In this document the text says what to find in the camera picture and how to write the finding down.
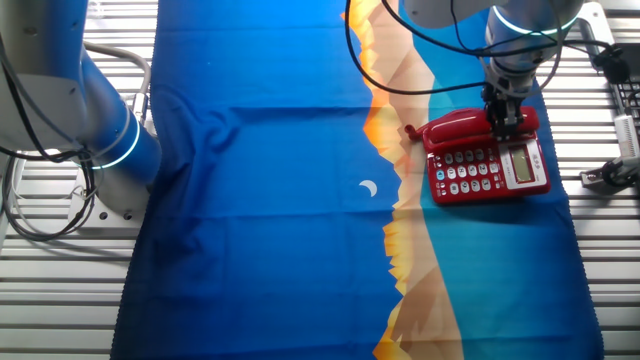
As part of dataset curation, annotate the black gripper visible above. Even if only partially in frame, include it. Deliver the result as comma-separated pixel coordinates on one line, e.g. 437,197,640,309
480,82,527,143

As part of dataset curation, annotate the red telephone handset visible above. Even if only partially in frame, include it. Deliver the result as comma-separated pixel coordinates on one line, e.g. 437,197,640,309
419,107,541,146

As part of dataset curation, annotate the red phone cord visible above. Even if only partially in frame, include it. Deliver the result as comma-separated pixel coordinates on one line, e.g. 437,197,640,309
403,123,427,144

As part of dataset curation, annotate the red telephone base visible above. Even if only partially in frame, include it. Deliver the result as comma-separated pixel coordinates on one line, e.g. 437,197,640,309
423,128,552,206

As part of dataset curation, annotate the black box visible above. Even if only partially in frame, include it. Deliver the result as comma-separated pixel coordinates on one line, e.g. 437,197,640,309
619,43,640,76

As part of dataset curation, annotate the grey flat device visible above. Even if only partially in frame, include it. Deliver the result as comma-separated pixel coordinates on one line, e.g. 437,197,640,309
599,0,640,16

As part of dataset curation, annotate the blue landscape print cloth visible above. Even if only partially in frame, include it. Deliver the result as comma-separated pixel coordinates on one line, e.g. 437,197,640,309
109,0,605,360

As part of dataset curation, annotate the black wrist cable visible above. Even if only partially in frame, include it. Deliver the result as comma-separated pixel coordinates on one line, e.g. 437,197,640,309
343,0,616,97

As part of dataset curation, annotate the black camera clamp mount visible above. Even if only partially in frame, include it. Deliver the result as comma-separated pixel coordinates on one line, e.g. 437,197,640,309
579,154,640,196

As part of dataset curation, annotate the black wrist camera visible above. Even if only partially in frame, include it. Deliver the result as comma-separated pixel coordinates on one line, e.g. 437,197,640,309
593,43,632,85

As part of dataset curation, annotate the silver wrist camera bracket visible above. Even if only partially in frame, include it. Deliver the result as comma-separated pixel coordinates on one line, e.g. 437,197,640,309
574,1,617,51

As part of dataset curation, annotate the thick grey robot cable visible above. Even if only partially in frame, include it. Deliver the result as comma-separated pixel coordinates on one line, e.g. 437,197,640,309
82,42,152,124

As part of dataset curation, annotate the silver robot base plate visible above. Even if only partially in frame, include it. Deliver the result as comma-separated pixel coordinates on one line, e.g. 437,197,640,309
67,164,151,236

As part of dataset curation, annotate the black cable bundle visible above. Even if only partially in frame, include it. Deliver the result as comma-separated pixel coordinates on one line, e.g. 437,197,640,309
0,29,99,242

